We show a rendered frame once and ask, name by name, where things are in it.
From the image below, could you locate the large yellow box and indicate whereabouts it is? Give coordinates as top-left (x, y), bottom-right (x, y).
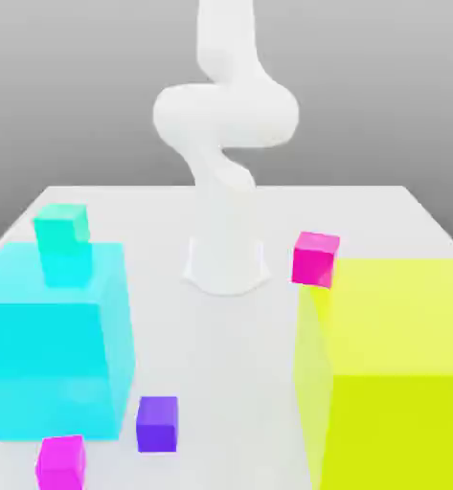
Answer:
top-left (292, 257), bottom-right (453, 490)

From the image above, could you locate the small magenta cube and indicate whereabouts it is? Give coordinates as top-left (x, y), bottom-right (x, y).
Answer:
top-left (34, 434), bottom-right (87, 490)

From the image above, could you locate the small pink cube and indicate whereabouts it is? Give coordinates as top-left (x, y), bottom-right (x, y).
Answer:
top-left (290, 231), bottom-right (341, 289)

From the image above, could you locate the large cyan box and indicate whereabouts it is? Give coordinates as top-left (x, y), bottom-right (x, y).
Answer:
top-left (0, 241), bottom-right (137, 442)

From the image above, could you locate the small turquoise cube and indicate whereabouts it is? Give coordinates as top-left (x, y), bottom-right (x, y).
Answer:
top-left (33, 203), bottom-right (94, 289)

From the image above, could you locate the small purple cube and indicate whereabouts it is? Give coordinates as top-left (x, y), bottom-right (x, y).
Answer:
top-left (135, 395), bottom-right (179, 454)

